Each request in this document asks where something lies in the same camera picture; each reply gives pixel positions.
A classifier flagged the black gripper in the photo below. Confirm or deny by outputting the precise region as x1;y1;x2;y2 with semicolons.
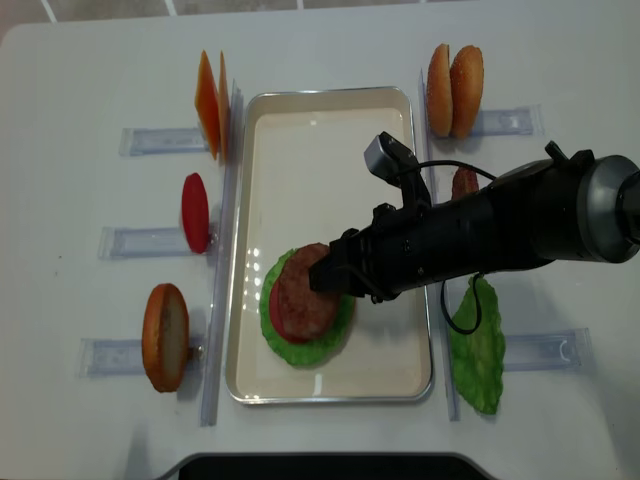
308;202;481;304

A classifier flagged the brown meat patty front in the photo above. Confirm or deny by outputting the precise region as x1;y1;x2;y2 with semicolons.
278;243;340;340

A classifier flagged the brown meat patty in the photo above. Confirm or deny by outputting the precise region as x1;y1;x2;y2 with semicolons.
451;167;479;200
278;243;340;340

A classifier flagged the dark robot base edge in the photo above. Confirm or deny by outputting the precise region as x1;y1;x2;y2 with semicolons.
177;454;487;480

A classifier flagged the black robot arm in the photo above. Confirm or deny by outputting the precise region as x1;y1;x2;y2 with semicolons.
309;150;639;302

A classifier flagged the red tomato slice on tray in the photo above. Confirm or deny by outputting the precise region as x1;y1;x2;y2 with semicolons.
269;277;312;344

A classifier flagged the green lettuce on tray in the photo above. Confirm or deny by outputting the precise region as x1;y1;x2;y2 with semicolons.
259;248;350;368

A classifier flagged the red tomato slice standing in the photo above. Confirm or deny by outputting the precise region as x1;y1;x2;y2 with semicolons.
181;173;210;254

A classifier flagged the brown meat patty rear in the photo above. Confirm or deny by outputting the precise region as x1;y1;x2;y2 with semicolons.
451;167;479;200

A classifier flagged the green lettuce leaf standing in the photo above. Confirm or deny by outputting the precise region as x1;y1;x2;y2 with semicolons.
451;276;505;415

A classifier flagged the orange cheese slice left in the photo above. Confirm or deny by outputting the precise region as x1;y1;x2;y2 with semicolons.
194;50;220;159

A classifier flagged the white rectangular metal tray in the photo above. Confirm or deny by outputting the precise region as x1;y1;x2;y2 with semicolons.
225;87;433;405

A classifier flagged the bun half standing left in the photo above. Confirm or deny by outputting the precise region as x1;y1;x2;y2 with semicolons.
141;283;189;393

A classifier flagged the clear acrylic rack left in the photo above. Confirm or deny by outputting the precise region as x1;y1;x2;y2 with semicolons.
79;77;244;427

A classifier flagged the clear acrylic rack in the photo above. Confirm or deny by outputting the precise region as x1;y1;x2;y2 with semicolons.
79;77;244;427
417;69;593;422

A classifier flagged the clear acrylic rack right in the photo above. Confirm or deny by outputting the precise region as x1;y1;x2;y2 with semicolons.
417;69;593;422

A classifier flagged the sesame bun top half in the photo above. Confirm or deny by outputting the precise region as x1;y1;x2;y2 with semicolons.
450;45;484;139

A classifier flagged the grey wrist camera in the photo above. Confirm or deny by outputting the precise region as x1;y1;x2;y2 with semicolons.
364;131;418;187

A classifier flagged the black camera cable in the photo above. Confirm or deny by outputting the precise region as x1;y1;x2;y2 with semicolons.
399;159;499;335

